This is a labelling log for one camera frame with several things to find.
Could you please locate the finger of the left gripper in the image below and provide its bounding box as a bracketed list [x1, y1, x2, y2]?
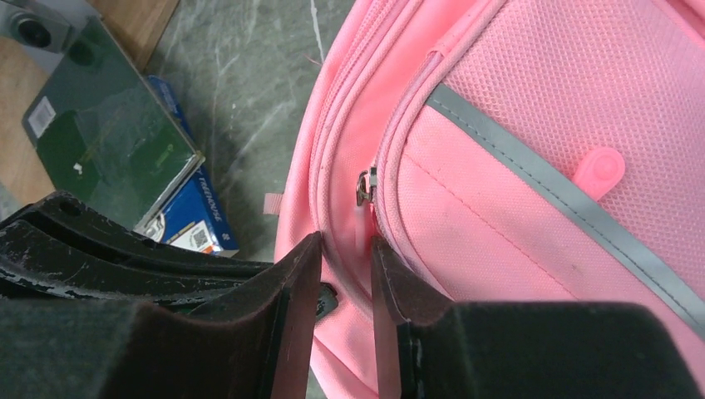
[1, 192, 272, 320]

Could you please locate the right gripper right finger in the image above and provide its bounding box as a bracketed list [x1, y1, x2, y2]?
[371, 237, 704, 398]

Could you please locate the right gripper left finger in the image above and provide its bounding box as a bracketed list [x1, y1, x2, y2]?
[1, 233, 323, 398]

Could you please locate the dark green book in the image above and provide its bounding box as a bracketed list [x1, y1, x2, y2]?
[28, 17, 204, 230]

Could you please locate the pink backpack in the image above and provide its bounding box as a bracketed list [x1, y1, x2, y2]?
[274, 1, 704, 398]

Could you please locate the blue cover book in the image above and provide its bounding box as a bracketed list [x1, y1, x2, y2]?
[144, 75, 240, 259]

